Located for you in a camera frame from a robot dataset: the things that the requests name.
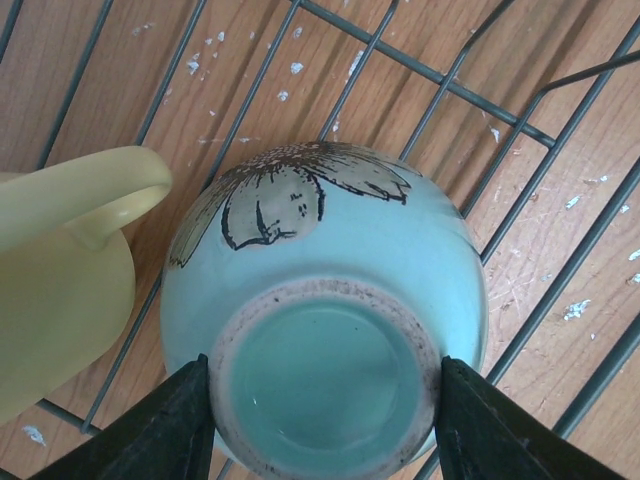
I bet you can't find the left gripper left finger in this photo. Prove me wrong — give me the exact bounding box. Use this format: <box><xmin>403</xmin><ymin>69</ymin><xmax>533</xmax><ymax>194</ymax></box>
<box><xmin>33</xmin><ymin>354</ymin><xmax>215</xmax><ymax>479</ymax></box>

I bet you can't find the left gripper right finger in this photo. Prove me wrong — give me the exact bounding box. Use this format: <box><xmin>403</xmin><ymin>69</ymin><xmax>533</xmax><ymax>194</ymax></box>
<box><xmin>435</xmin><ymin>356</ymin><xmax>621</xmax><ymax>479</ymax></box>

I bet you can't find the yellow ceramic mug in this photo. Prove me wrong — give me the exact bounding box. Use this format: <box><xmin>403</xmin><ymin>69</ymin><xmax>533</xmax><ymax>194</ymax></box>
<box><xmin>1</xmin><ymin>146</ymin><xmax>172</xmax><ymax>421</ymax></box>

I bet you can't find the light green ceramic bowl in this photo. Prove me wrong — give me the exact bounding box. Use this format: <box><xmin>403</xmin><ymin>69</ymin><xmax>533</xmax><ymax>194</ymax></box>
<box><xmin>160</xmin><ymin>141</ymin><xmax>488</xmax><ymax>479</ymax></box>

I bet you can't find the black wire dish rack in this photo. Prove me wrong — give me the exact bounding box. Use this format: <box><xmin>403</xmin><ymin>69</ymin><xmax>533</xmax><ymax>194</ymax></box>
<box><xmin>1</xmin><ymin>1</ymin><xmax>639</xmax><ymax>478</ymax></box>

